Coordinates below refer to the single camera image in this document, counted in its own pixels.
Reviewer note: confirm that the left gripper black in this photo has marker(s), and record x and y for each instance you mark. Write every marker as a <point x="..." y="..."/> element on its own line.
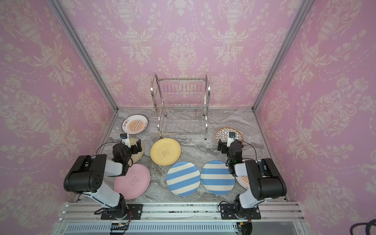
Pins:
<point x="135" y="151"/>

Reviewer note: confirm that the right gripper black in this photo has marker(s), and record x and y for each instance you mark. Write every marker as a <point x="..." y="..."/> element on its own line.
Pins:
<point x="224" y="146"/>

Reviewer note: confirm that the yellow bear plate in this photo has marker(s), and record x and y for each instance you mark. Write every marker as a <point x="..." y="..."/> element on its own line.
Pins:
<point x="165" y="151"/>

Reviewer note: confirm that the blue striped plate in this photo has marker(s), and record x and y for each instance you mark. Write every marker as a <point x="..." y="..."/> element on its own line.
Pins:
<point x="216" y="178"/>
<point x="183" y="178"/>

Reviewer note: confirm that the steel two-tier dish rack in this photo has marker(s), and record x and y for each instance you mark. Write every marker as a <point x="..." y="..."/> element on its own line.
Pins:
<point x="181" y="105"/>

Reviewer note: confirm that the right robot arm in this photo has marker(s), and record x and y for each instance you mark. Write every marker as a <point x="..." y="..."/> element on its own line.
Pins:
<point x="265" y="181"/>

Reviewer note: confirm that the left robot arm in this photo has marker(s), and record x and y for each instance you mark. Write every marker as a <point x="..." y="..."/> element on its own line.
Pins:
<point x="86" y="178"/>

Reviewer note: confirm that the beige plain plate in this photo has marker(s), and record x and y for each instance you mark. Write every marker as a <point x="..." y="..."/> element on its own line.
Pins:
<point x="136" y="157"/>

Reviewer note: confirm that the left orange sunburst plate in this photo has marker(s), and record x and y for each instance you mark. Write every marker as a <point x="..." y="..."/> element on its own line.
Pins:
<point x="135" y="124"/>

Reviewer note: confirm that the orange sunburst plate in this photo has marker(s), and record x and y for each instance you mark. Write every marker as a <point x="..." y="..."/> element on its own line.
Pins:
<point x="243" y="182"/>
<point x="135" y="124"/>

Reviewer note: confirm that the pink bear plate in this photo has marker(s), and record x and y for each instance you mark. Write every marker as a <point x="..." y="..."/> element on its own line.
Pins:
<point x="134" y="183"/>

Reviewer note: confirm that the right orange sunburst plate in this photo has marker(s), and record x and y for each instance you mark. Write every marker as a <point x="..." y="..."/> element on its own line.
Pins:
<point x="243" y="182"/>

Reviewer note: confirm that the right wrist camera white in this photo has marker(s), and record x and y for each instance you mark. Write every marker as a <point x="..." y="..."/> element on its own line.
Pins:
<point x="231" y="138"/>

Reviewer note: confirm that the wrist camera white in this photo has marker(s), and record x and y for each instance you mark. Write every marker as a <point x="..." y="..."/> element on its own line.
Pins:
<point x="231" y="138"/>
<point x="125" y="139"/>

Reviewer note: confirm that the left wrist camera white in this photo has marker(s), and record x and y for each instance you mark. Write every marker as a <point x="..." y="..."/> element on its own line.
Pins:
<point x="125" y="139"/>

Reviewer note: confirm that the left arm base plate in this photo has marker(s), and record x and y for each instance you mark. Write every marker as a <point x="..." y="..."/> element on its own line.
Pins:
<point x="131" y="212"/>

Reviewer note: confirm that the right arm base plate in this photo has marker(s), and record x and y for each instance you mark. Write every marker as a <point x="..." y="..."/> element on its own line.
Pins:
<point x="229" y="211"/>

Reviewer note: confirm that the aluminium mounting rail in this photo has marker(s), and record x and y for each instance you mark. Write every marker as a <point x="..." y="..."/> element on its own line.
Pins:
<point x="183" y="218"/>

